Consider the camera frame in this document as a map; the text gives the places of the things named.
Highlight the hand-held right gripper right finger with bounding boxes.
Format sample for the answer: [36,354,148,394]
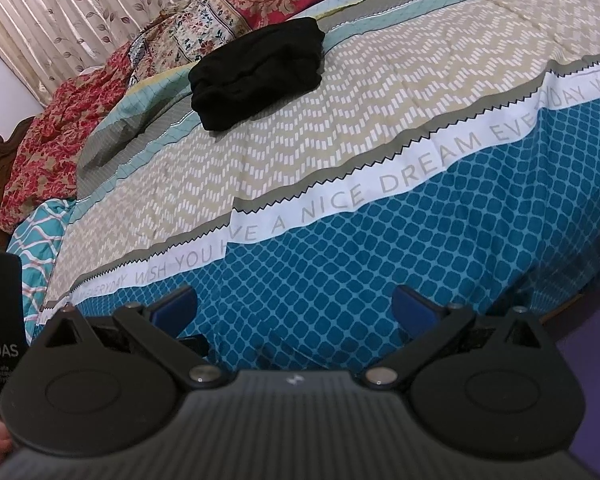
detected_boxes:
[362,284,557,390]

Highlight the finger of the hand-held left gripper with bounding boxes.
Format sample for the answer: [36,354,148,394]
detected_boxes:
[176,336,212,361]

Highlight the black pants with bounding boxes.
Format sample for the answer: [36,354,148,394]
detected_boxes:
[189,16,327,132]

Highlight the carved wooden headboard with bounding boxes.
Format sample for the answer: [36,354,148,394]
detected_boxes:
[0,115,36,233]

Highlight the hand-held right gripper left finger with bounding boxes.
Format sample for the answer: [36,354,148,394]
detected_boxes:
[30,285,228,389]

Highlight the printed patterned bedspread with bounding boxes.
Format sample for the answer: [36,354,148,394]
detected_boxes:
[25,0,600,377]

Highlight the leaf print curtain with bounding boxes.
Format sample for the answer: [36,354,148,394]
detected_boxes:
[0,0,261,109]

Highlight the red floral patchwork quilt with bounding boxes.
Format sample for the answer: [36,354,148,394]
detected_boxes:
[0,0,331,233]

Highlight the teal white patterned pillow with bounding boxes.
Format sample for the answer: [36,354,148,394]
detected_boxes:
[7,197,79,345]

